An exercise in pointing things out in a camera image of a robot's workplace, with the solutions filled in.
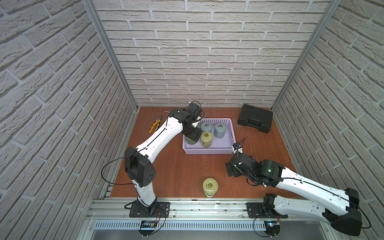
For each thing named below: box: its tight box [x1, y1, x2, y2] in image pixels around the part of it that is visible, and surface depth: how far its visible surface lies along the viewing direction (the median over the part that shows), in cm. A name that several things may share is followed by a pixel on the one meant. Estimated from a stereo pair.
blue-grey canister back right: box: [214, 122, 227, 139], surface depth 100 cm
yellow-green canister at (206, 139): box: [200, 131, 213, 148], surface depth 94 cm
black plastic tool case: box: [237, 104, 273, 133], surface depth 108 cm
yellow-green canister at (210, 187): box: [202, 178, 219, 198], surface depth 75 cm
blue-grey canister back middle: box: [200, 122, 212, 132], surface depth 99 cm
